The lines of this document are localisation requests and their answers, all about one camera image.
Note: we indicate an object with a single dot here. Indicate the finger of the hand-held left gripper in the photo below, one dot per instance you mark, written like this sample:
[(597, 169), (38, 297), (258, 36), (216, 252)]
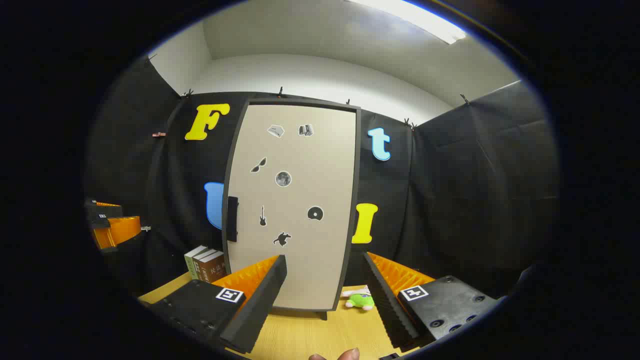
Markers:
[(122, 230), (100, 209)]

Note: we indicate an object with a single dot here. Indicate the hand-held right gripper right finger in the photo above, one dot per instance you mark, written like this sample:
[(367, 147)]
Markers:
[(390, 310)]

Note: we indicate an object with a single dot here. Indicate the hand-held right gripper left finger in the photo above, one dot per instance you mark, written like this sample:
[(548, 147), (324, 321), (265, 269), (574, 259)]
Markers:
[(260, 305)]

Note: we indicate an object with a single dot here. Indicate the beige cabinet door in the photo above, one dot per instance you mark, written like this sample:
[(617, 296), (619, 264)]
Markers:
[(320, 160)]

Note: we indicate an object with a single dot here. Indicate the dark grey cabinet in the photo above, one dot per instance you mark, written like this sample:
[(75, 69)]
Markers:
[(300, 102)]

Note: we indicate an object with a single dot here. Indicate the green and pink plush toy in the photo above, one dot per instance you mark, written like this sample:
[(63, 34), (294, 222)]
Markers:
[(361, 301)]

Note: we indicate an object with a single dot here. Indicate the dark brown book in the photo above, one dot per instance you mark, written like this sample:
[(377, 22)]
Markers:
[(214, 267)]

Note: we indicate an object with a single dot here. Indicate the black backdrop cloth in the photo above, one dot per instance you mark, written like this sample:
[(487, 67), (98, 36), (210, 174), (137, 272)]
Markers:
[(450, 200)]

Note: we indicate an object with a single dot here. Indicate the ceiling light panel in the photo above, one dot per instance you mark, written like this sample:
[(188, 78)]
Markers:
[(415, 17)]

